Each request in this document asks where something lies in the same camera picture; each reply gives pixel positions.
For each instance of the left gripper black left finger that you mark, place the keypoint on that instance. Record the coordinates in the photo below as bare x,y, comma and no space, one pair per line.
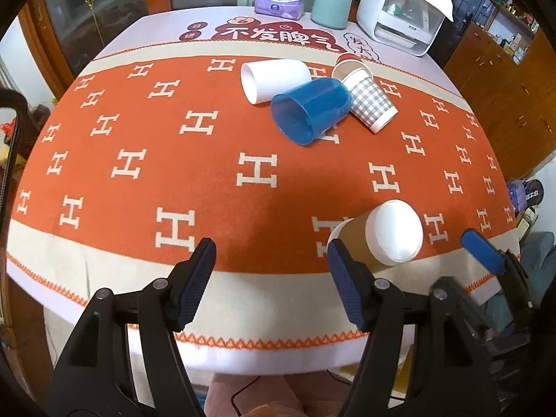
93,376

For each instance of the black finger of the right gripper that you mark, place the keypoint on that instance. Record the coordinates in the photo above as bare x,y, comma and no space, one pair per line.
503,264

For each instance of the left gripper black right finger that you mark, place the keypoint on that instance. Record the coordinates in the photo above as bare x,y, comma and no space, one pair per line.
450,370

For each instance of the brown paper cup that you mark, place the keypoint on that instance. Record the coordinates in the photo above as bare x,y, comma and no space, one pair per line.
386,236

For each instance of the grey checkered paper cup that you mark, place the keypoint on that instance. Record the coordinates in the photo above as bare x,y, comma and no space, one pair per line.
370,103

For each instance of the blue plastic cup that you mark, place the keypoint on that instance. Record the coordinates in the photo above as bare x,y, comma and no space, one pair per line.
303,114

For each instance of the red paper cup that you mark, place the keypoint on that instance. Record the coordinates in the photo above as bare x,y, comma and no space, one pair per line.
347,63

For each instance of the white plastic cup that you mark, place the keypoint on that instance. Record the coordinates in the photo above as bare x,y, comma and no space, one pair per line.
264,79

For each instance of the brown wooden cabinet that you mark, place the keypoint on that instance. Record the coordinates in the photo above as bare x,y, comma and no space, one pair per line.
514,103

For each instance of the orange H-pattern blanket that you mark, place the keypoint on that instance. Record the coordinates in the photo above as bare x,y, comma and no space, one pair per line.
252,182

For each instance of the white countertop sterilizer appliance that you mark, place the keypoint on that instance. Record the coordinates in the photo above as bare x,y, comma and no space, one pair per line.
408,25

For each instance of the teal canister brown lid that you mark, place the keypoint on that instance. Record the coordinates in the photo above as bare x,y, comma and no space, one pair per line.
331,13

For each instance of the purple tissue pack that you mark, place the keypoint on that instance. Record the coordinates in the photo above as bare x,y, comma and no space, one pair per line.
286,9

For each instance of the lilac printed tablecloth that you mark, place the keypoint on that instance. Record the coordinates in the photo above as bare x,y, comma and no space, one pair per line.
278,30

